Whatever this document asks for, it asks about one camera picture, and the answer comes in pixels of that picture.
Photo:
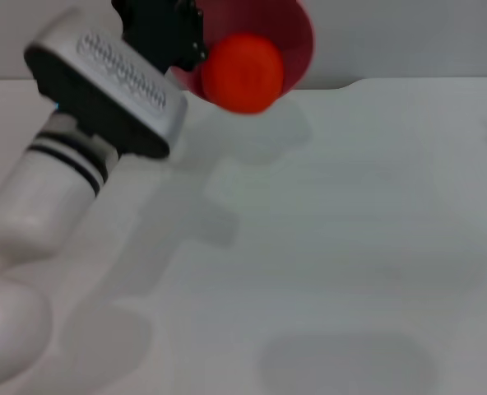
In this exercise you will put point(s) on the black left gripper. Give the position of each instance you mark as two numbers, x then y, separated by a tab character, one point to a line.
153	29

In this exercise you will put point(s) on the orange toy fruit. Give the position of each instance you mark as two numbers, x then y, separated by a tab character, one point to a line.
243	74

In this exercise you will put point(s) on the pink plastic bowl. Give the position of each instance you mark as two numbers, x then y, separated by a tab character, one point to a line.
297	45

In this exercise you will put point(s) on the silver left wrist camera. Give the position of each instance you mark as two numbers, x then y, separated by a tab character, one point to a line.
112	94

